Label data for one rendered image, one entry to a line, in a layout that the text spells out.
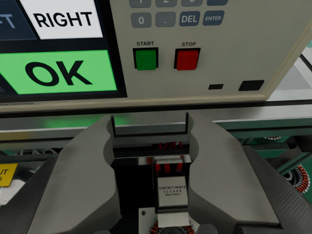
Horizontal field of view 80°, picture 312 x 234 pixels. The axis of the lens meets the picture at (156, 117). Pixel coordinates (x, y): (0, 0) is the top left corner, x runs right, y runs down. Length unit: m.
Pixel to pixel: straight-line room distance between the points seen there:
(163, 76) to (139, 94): 0.04
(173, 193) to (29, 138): 0.25
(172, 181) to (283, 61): 0.27
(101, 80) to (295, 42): 0.18
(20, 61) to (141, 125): 0.13
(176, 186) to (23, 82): 0.30
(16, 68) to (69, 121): 0.07
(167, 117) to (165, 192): 0.20
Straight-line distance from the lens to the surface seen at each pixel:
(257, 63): 0.22
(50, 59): 0.20
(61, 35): 0.18
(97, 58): 0.19
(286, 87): 0.30
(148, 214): 0.52
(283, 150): 0.33
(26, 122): 0.26
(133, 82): 0.20
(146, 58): 0.17
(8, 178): 0.30
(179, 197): 0.38
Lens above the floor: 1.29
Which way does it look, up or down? 54 degrees down
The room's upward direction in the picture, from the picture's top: straight up
